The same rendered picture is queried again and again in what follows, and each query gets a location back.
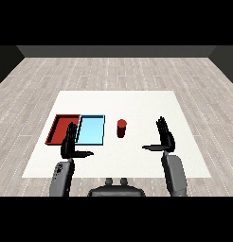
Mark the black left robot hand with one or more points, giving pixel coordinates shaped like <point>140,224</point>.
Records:
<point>68,145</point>

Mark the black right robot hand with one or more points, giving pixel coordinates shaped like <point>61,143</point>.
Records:
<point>166,139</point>

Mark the red shallow open box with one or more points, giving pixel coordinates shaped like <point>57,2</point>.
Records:
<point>60,129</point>

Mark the light blue shallow open box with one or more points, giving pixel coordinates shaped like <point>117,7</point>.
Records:
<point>90,129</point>

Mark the small red can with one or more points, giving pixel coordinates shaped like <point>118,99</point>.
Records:
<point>121,128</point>

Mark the dark grey robot body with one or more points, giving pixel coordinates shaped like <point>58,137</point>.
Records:
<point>116,189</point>

